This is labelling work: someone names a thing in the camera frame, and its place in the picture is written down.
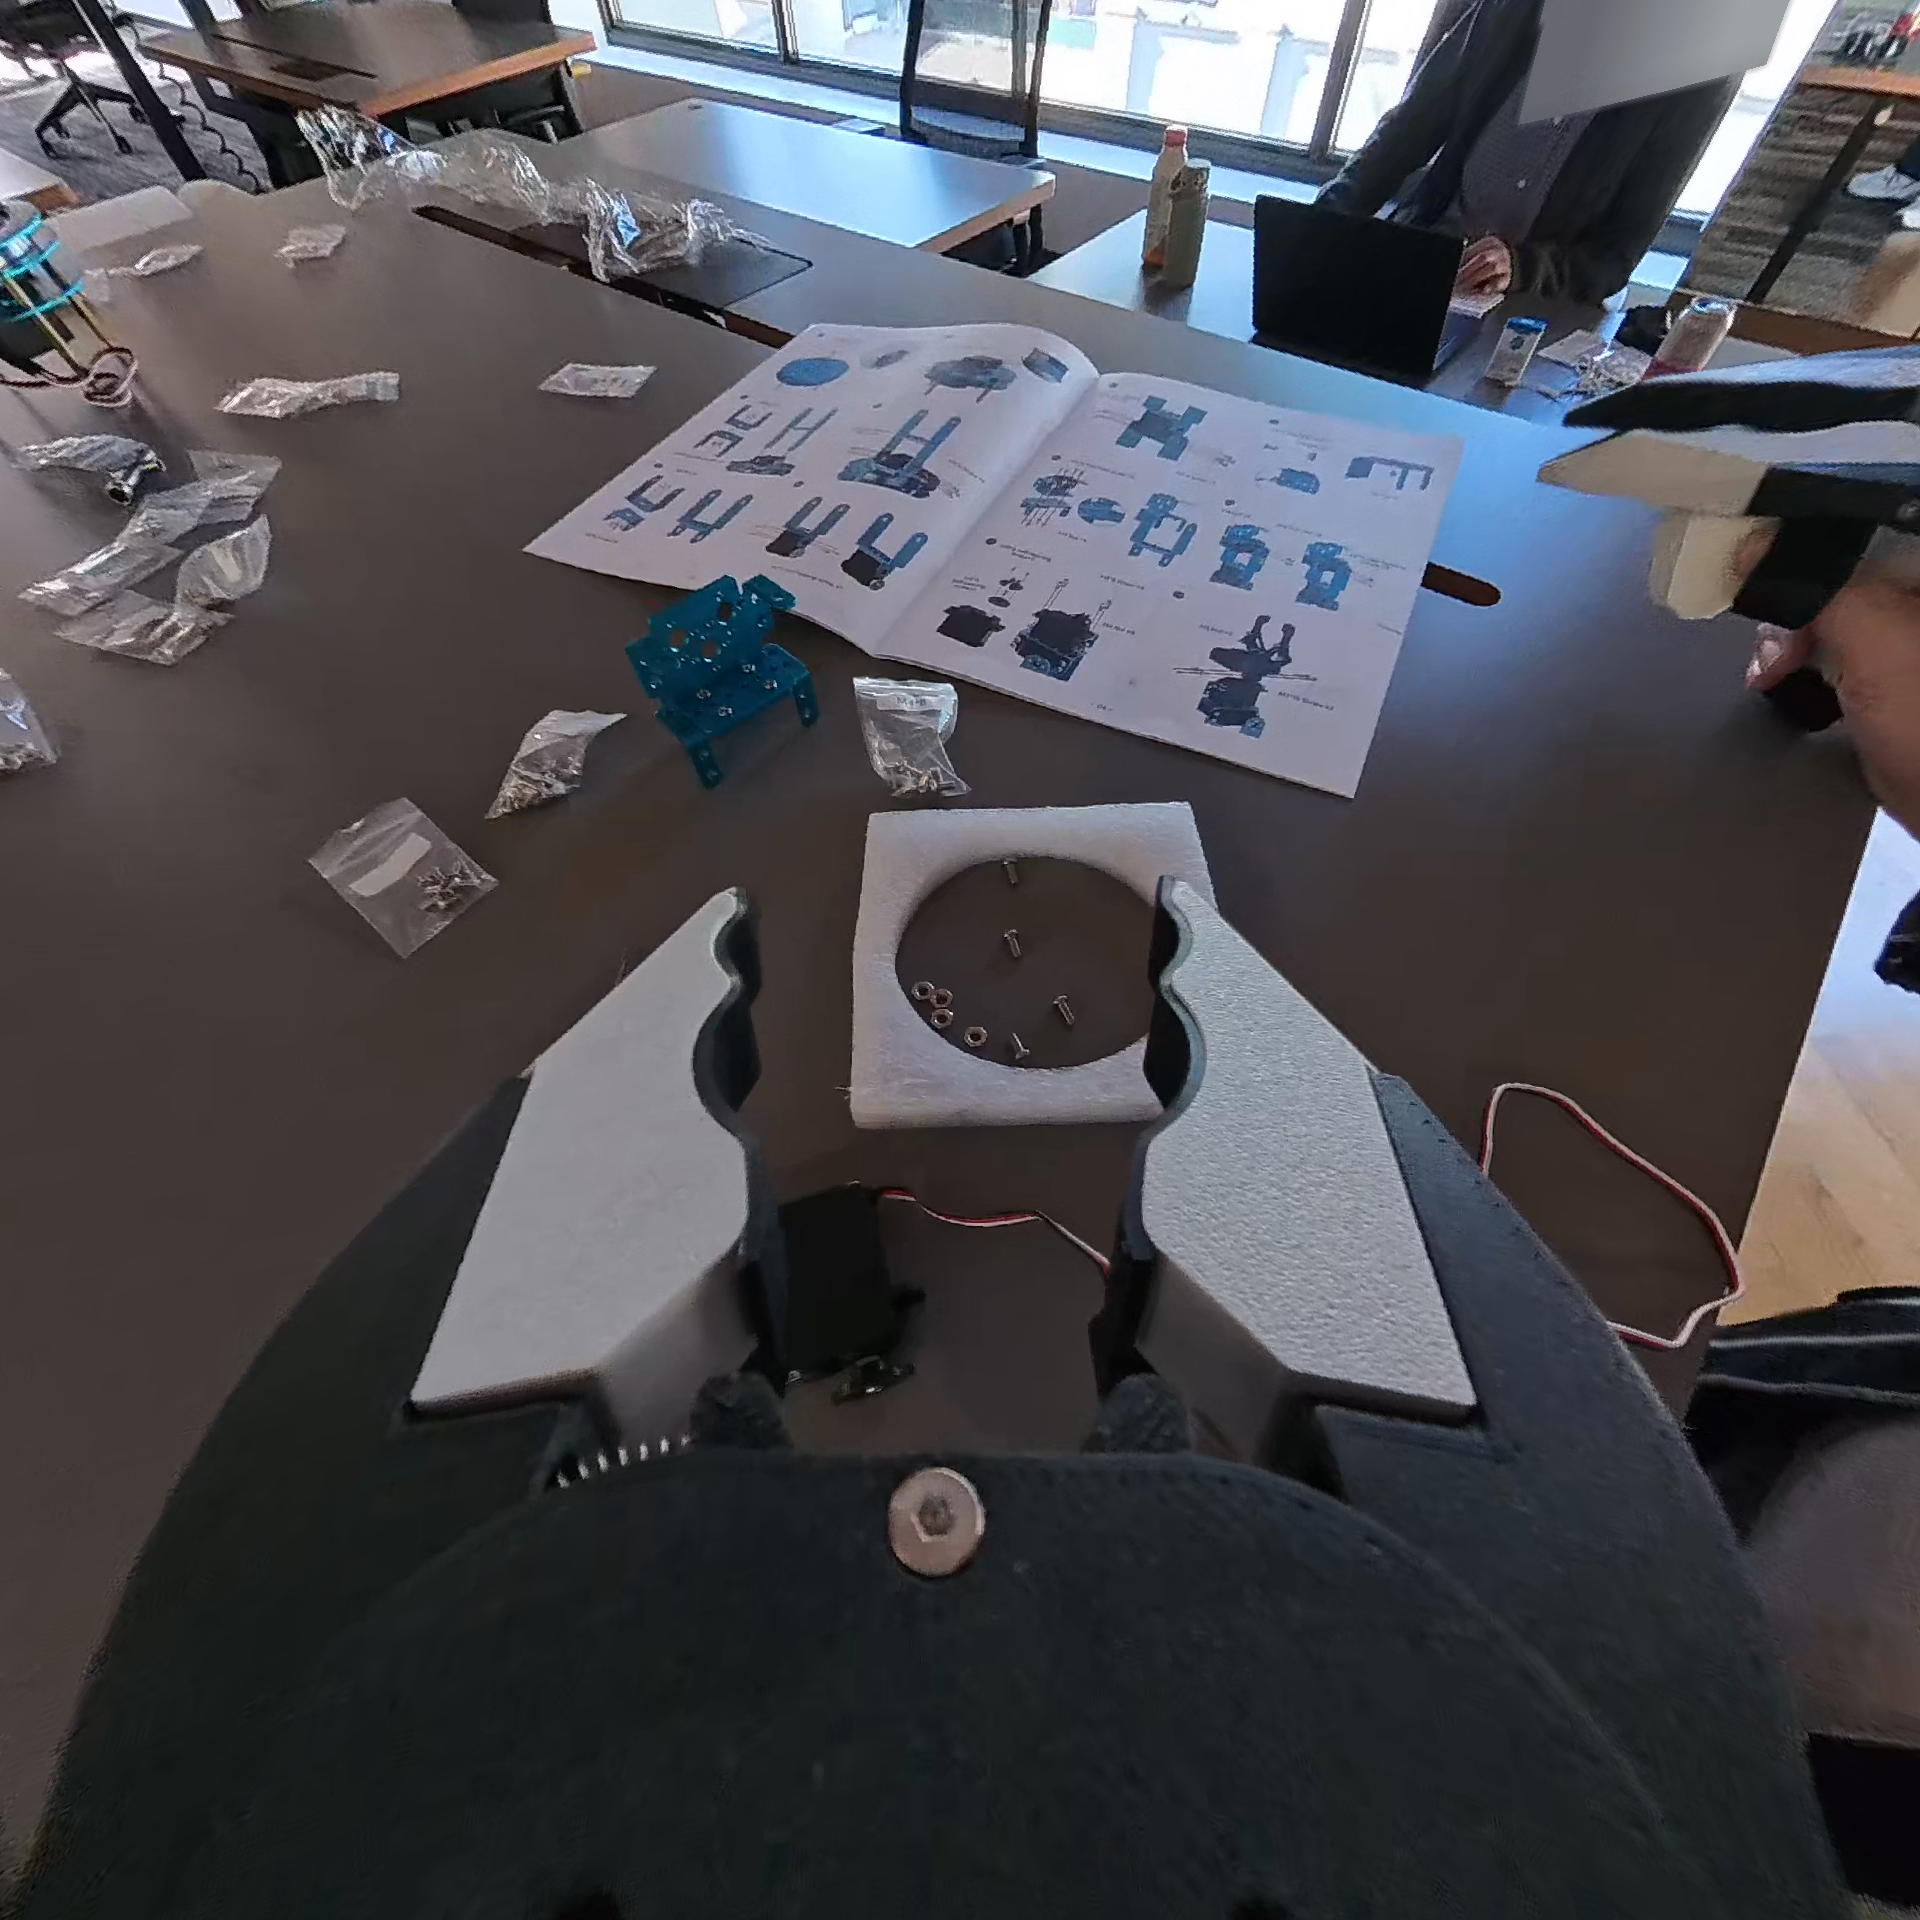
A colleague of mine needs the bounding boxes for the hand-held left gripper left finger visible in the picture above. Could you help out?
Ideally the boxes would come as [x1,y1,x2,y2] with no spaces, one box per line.
[407,884,792,1420]

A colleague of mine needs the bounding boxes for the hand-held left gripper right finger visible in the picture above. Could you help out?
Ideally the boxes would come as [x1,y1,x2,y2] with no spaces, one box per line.
[1088,878,1479,1453]

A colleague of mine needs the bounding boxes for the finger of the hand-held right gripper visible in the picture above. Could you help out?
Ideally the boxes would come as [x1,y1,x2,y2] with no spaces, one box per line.
[1559,347,1920,442]
[1535,423,1920,521]

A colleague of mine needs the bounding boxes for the black servo with striped cable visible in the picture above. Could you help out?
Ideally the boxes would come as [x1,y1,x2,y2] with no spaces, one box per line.
[773,1084,1744,1407]

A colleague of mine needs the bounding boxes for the blue metal bracket assembly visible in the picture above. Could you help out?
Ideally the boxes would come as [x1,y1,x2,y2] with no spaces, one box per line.
[623,573,824,790]

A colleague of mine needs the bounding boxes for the clear bag of short screws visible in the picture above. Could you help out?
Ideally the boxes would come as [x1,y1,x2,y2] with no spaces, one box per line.
[852,678,971,797]

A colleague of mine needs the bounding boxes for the clear plastic wrap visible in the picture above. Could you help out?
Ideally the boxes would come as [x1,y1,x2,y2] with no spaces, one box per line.
[294,106,752,289]

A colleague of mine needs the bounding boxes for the person's right hand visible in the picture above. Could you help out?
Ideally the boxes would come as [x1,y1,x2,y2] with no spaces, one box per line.
[1744,550,1920,846]

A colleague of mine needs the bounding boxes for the white foam square with hole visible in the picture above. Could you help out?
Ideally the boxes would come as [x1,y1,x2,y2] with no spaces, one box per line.
[850,804,1215,1132]

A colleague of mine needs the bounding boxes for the black laptop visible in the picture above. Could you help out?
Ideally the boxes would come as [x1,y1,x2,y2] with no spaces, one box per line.
[1253,195,1482,381]

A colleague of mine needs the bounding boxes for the open instruction booklet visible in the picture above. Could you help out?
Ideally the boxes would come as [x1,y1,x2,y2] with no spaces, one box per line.
[525,323,1468,801]

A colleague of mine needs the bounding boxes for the white bottle with red cap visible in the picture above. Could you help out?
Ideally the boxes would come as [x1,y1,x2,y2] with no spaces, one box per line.
[1140,127,1212,273]

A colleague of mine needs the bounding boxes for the person's striped black shirt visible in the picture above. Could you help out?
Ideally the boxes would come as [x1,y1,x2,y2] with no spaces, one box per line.
[1682,884,1920,1920]

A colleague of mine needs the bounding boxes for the black mesh-back chair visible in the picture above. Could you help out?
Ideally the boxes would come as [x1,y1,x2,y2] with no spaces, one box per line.
[900,0,1055,159]

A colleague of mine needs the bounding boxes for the scattered small clear parts bags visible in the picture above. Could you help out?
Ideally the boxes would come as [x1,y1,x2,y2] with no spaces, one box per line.
[0,225,659,777]

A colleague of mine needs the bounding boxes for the black desk cable grommet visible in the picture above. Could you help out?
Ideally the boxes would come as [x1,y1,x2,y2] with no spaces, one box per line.
[412,202,815,327]

